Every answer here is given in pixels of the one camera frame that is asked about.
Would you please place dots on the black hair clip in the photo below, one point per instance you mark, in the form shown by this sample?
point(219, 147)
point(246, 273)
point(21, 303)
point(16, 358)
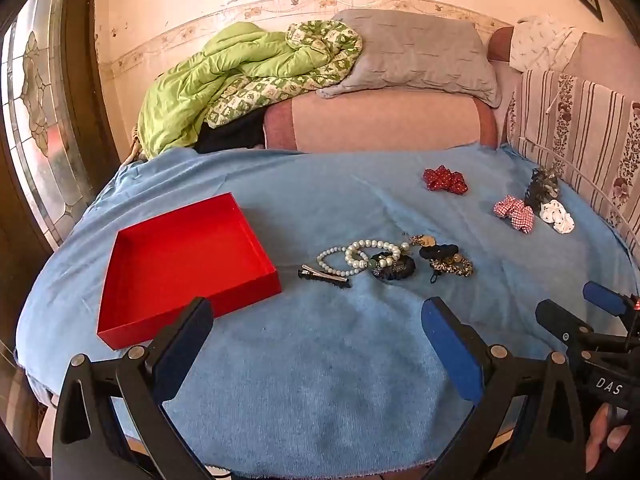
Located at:
point(325, 276)

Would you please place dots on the red checked scrunchie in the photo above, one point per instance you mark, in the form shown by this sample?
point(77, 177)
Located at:
point(515, 215)

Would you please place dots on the red box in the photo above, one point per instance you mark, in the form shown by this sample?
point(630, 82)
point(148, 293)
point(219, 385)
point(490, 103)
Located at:
point(175, 270)

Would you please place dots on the white printed cloth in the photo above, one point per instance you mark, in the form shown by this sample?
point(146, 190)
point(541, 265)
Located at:
point(540, 42)

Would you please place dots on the red dotted scrunchie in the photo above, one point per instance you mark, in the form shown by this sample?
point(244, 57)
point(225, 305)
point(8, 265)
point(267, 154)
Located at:
point(442, 179)

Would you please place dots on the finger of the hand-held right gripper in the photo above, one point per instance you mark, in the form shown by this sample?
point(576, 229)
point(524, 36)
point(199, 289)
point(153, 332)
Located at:
point(552, 317)
point(602, 296)

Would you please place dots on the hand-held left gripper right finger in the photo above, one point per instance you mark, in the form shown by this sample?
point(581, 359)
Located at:
point(450, 345)

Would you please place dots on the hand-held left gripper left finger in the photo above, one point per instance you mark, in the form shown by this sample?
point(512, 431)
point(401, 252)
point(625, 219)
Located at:
point(185, 340)

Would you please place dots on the blue blanket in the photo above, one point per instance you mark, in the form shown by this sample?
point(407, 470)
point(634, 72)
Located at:
point(300, 360)

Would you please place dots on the black cloth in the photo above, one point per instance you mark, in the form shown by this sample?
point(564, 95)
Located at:
point(230, 135)

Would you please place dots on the striped floral cushion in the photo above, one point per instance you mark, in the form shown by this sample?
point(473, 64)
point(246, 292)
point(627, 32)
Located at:
point(575, 120)

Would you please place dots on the gold disc pendant with charms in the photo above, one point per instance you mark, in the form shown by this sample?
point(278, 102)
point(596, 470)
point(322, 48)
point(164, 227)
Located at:
point(426, 241)

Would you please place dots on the pink sofa cushion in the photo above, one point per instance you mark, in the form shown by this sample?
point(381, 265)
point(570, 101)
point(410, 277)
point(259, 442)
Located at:
point(380, 122)

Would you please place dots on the white scrunchie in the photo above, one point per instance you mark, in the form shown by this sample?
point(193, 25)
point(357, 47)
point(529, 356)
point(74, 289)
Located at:
point(557, 215)

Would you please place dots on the grey pillow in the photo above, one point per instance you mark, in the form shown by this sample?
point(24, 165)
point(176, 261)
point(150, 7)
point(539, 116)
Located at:
point(415, 55)

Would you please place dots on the person's right hand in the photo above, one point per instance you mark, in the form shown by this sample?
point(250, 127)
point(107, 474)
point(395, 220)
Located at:
point(595, 440)

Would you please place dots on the green quilt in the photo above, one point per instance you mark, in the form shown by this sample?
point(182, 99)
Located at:
point(210, 70)

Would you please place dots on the black grey scrunchie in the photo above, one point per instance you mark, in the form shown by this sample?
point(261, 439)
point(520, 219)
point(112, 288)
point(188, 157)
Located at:
point(540, 187)

